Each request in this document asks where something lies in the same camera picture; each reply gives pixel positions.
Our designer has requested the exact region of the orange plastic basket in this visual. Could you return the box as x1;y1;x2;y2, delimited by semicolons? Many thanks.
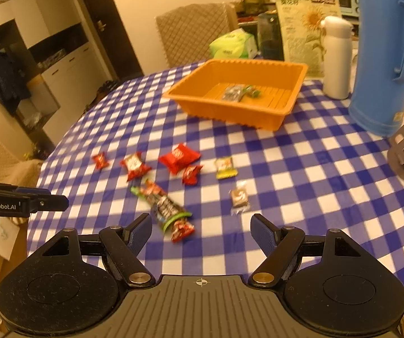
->
162;59;309;132

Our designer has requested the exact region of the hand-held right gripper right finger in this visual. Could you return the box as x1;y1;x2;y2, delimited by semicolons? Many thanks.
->
249;213;363;288

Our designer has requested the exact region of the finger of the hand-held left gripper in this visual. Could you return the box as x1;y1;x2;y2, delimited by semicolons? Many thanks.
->
29;194;70;213
15;186;52;198

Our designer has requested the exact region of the white insulated bottle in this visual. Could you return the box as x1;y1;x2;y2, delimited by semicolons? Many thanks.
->
319;16;353;100

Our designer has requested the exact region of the dark hanging jacket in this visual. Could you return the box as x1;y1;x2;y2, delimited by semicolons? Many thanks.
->
0;51;32;105

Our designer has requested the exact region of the long green dark snack bar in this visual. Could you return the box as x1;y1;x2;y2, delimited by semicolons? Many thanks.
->
130;180;193;233

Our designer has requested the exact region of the white storage cabinet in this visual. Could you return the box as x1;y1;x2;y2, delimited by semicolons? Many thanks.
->
0;0;101;150

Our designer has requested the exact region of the large red snack packet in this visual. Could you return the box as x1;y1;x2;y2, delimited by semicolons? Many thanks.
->
158;143;202;175

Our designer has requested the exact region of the blue white checkered tablecloth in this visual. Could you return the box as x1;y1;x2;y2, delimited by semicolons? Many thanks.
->
26;54;404;284

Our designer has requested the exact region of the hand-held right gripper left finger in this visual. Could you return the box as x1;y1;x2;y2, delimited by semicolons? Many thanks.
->
42;213;155;287

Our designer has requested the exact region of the yellow green snack packet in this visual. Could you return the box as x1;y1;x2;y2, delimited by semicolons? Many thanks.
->
214;157;238;180

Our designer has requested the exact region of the clear brown snack packet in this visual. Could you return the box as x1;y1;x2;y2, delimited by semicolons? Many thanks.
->
230;181;251;215

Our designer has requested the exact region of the green tissue pack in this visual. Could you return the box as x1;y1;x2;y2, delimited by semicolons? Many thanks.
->
208;30;258;60

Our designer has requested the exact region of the orange-lid glass jar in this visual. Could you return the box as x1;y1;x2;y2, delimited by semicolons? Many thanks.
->
238;0;269;15

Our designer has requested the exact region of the dark brown door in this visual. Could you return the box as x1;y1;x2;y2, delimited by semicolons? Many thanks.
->
71;0;145;82

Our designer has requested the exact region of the blue thermos jug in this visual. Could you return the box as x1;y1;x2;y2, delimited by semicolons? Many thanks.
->
349;0;404;138

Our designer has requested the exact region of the sunflower seed bag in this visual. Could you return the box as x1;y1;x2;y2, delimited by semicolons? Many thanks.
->
274;0;342;78

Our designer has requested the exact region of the small red twisted candy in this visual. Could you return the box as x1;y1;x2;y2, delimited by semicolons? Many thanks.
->
92;152;110;170
182;164;204;186

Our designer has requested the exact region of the quilted beige chair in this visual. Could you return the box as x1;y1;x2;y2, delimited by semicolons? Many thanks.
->
154;2;240;68

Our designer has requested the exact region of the white paper bag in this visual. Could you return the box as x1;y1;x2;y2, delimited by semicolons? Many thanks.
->
0;217;20;262

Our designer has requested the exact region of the beige cushioned chair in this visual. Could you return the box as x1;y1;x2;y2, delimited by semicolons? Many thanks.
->
0;127;45;184

